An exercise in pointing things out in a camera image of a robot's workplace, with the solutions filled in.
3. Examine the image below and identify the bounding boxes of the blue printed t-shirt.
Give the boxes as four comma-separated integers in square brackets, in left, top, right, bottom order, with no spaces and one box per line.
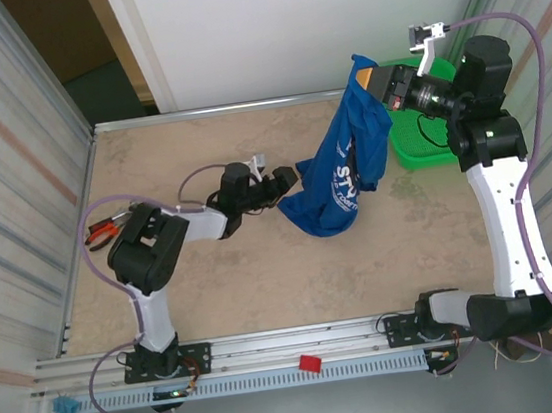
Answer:
[260,50,408,244]

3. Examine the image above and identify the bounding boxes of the green plastic basket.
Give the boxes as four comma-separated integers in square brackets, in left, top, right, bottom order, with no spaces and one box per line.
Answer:
[378,50,471,172]

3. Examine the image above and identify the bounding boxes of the small red block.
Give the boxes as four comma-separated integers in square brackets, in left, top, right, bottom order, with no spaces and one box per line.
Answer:
[297,351,324,376]

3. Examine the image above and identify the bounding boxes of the brown wooden door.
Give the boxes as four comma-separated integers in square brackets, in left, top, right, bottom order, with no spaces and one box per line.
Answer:
[1,0,121,92]

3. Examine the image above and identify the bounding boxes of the small blue connector block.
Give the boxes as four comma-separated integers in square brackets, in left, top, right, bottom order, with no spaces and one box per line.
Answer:
[51,395,80,413]

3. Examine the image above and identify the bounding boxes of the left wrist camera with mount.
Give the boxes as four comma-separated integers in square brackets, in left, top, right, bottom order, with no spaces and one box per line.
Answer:
[244,152,269,181]

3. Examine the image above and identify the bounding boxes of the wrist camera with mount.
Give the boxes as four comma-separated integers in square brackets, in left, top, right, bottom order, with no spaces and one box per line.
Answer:
[407,19,457,79]
[244,152,269,181]

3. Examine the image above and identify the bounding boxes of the right gripper thin black cable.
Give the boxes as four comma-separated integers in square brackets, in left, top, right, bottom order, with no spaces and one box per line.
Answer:
[415,112,451,150]

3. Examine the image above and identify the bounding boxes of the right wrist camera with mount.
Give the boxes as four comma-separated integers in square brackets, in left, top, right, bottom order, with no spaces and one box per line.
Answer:
[407,19,457,79]

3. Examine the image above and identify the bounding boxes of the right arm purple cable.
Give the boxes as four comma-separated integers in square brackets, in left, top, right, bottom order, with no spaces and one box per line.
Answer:
[392,5,552,379]

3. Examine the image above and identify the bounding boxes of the aluminium table edge rail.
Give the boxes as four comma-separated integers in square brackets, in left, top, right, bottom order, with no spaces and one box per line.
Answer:
[91,84,374,135]

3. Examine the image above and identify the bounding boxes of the orange-handled pliers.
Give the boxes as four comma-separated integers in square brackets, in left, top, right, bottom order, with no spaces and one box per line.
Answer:
[80,208,134,254]

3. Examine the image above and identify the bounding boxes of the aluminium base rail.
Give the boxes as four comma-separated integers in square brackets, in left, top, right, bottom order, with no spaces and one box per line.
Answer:
[25,291,552,402]

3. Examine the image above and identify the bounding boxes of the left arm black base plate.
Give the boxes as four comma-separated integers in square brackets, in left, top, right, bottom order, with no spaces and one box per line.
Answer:
[121,342,215,386]

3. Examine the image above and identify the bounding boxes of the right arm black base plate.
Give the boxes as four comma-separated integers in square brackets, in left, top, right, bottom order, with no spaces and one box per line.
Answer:
[382,303,478,350]

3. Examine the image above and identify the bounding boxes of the grey slotted cable duct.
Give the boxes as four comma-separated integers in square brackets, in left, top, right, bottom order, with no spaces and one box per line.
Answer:
[79,351,431,413]

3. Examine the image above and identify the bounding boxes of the brown pouch with string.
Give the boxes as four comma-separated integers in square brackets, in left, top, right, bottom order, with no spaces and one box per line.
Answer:
[491,331,552,368]

